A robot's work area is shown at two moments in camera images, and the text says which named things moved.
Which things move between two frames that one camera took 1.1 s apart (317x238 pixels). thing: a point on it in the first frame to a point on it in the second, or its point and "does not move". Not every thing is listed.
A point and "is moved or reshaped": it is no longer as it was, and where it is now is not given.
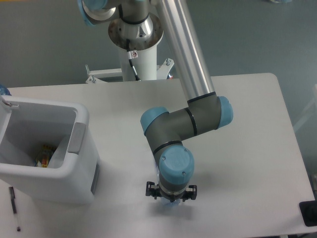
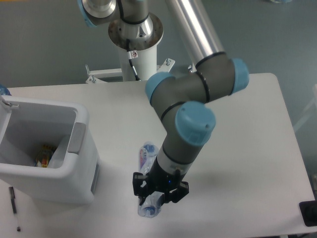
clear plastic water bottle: (167, 202) is moved or reshaped
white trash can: (26, 124) does not move
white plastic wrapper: (57, 159) does not move
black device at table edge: (308, 211) does not move
